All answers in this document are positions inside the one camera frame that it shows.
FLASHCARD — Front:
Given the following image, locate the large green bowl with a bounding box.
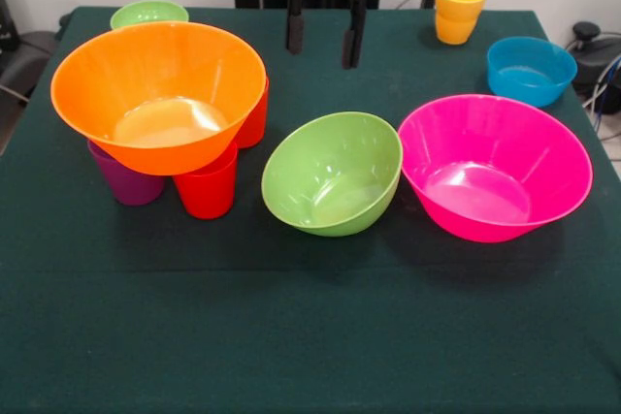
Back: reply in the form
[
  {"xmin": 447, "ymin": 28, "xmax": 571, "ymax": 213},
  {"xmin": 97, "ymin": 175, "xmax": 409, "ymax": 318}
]
[{"xmin": 260, "ymin": 111, "xmax": 404, "ymax": 239}]

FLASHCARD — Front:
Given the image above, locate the large orange bowl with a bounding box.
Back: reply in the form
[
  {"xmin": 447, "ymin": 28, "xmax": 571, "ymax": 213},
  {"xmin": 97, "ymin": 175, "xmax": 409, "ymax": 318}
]
[{"xmin": 49, "ymin": 20, "xmax": 268, "ymax": 176}]

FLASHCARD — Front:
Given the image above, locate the orange cup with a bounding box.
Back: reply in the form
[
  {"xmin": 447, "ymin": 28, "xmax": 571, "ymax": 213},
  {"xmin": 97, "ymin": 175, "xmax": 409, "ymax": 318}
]
[{"xmin": 236, "ymin": 77, "xmax": 271, "ymax": 149}]

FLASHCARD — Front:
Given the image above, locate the small green bowl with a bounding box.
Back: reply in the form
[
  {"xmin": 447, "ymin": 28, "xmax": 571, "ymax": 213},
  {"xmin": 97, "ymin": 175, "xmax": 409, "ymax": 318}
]
[{"xmin": 109, "ymin": 0, "xmax": 190, "ymax": 31}]

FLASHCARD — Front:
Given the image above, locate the red cup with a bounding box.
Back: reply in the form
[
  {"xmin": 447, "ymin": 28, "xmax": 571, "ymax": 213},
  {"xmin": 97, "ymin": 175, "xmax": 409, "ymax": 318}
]
[{"xmin": 173, "ymin": 142, "xmax": 239, "ymax": 220}]

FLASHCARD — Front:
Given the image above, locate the small blue bowl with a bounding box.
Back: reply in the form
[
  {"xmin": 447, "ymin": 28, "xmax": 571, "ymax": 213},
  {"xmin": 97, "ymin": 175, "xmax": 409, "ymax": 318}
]
[{"xmin": 486, "ymin": 35, "xmax": 578, "ymax": 109}]

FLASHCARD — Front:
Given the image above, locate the large pink bowl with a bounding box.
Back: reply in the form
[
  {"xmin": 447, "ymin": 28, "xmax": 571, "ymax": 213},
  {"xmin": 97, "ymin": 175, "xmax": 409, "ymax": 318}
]
[{"xmin": 397, "ymin": 93, "xmax": 595, "ymax": 244}]

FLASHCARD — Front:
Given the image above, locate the purple cup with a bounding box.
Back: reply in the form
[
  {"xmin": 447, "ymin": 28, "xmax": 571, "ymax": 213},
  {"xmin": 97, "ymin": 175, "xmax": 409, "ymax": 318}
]
[{"xmin": 86, "ymin": 140, "xmax": 166, "ymax": 207}]

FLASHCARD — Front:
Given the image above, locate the dark green tablecloth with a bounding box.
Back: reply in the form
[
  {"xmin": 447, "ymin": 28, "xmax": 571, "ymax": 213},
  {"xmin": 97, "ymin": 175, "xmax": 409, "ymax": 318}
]
[{"xmin": 0, "ymin": 6, "xmax": 621, "ymax": 414}]

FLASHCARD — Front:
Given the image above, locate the tangle of cables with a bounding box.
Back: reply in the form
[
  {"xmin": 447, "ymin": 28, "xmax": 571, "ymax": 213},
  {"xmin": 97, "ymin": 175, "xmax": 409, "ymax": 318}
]
[{"xmin": 580, "ymin": 52, "xmax": 621, "ymax": 132}]

